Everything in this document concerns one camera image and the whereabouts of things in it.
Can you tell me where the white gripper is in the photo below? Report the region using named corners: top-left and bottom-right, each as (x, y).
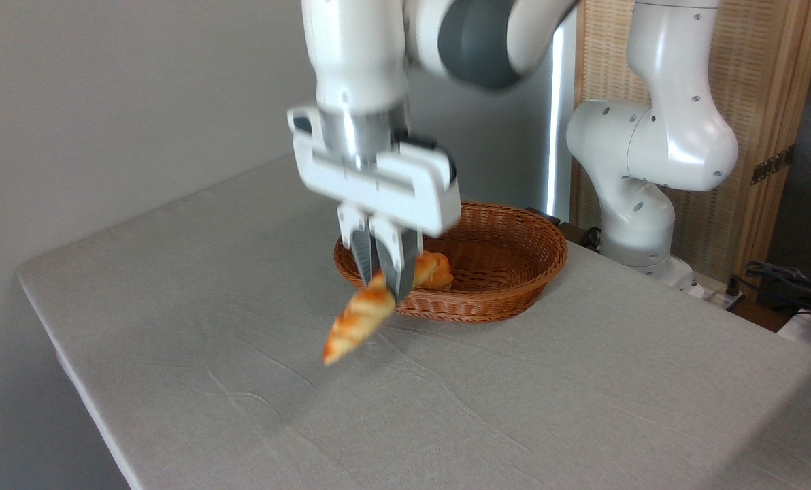
top-left (287, 105), bottom-right (462, 304)

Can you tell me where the long braided bread loaf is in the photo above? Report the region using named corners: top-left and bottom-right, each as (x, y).
top-left (322, 271), bottom-right (397, 367)

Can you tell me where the small round knotted bread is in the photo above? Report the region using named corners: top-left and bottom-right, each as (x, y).
top-left (412, 250), bottom-right (454, 291)

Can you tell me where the brown wicker basket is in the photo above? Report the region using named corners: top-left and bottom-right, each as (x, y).
top-left (333, 201), bottom-right (569, 323)

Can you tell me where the grey tablecloth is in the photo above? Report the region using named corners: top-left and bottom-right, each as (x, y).
top-left (16, 155), bottom-right (811, 490)

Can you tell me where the white power strip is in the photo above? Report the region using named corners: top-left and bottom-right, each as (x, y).
top-left (688, 272), bottom-right (746, 308)

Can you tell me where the black metal screen hinge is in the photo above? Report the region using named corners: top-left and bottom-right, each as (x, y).
top-left (751, 144), bottom-right (795, 186)

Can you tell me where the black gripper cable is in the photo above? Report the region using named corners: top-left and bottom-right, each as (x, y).
top-left (395, 135), bottom-right (458, 186)

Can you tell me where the black cable bundle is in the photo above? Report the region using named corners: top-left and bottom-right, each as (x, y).
top-left (729, 261), bottom-right (811, 321)

